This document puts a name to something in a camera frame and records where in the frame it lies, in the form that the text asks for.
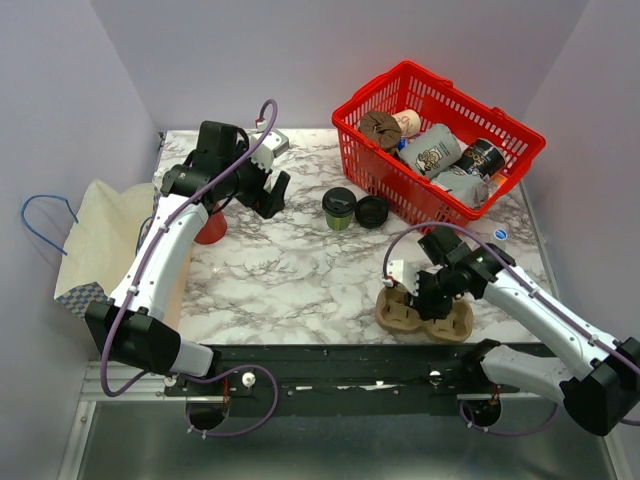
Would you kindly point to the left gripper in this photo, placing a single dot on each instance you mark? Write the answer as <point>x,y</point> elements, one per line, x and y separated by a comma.
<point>262,201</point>

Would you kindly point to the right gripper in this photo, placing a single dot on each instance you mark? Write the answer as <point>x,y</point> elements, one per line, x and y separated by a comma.
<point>426,307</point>

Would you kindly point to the cardboard cup carrier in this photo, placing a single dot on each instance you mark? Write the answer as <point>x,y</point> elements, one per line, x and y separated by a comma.
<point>394,316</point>

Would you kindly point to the black coffee lid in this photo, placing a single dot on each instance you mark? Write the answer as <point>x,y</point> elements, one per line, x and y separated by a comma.
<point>339,202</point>

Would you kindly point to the paper takeout bag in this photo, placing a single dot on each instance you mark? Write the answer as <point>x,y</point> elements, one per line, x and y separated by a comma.
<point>108,230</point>

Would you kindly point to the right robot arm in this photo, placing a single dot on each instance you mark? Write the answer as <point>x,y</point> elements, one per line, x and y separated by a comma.
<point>591,373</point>

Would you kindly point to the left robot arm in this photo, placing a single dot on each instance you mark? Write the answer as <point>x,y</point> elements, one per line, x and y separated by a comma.
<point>227,163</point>

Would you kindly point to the black coffee can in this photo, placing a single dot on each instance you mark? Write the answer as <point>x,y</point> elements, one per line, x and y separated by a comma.
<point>481,158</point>

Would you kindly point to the grey coffee bag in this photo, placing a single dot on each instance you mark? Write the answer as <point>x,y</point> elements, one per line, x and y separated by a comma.
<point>432,152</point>

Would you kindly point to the red ribbed cup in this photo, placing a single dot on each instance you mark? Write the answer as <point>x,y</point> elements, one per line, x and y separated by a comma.
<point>214,229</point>

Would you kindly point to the clear plastic bottle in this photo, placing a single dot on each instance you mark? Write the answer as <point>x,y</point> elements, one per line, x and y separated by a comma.
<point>499,238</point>

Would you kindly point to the stack of black lids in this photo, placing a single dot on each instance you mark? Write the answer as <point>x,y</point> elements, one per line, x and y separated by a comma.
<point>371,212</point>

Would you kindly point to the grey crumpled pouch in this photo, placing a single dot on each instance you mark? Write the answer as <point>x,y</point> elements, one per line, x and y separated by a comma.
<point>469,189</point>

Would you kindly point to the brown cardboard disc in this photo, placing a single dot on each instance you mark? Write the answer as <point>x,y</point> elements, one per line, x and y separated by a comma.
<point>381,128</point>

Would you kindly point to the red plastic basket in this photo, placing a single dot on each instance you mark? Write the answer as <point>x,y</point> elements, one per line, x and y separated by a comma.
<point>411,196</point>

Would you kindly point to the pink patterned cup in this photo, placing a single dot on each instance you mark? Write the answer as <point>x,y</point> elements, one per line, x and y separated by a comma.
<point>409,122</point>

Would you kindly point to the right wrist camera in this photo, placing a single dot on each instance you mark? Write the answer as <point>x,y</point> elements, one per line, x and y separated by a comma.
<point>402,273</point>

